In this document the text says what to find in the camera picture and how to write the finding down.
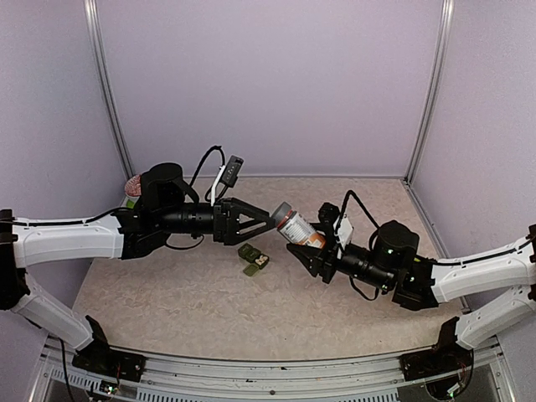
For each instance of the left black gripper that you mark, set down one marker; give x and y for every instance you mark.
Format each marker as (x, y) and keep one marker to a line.
(225, 229)

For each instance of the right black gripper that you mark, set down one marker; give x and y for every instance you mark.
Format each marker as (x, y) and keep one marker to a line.
(318, 255)

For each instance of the orange pill bottle grey cap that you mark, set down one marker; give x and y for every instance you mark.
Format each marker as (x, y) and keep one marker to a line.
(298, 231)

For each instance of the green weekly pill organizer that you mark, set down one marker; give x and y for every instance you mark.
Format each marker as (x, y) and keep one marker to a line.
(249, 253)

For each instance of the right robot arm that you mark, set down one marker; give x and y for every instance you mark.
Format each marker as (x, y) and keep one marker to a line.
(392, 265)

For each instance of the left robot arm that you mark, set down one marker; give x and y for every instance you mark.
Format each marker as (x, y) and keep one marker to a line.
(167, 205)

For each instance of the cream tablets in organizer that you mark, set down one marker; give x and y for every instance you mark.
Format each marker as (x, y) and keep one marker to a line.
(262, 261)

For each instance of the red patterned white bowl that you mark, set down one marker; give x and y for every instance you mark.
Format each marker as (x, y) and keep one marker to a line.
(133, 187)

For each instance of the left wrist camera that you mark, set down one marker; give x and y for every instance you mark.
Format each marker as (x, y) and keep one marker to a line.
(225, 179)

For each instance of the front aluminium rail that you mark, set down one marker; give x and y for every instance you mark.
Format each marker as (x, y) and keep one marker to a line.
(174, 378)

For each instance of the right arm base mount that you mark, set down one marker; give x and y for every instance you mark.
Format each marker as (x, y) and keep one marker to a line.
(442, 357)

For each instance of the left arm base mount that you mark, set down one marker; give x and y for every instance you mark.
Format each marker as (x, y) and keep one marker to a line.
(99, 358)

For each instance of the right aluminium frame post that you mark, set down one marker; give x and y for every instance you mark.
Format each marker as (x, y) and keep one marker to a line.
(441, 47)

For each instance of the aluminium frame post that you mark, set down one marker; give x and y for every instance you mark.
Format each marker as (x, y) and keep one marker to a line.
(441, 47)
(97, 43)

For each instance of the left aluminium frame post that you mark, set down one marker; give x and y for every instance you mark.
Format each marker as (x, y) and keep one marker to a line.
(97, 43)

